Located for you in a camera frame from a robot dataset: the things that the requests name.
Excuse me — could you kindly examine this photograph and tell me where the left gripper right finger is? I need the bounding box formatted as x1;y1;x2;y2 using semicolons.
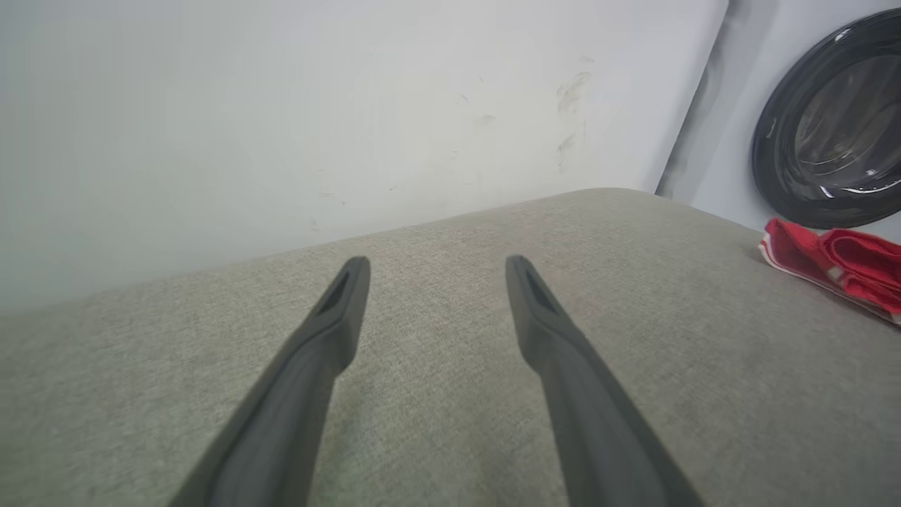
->
505;255;705;507

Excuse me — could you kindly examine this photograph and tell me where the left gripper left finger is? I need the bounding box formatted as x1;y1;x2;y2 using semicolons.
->
169;256;372;507

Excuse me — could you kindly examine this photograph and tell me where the red Bulls jersey shirt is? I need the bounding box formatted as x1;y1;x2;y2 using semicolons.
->
759;217;901;326

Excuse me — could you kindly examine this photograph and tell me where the black round washing machine door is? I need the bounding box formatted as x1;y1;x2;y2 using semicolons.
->
751;8;901;230

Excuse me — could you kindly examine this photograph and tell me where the white washing machine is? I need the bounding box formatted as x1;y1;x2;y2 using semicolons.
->
655;0;901;244

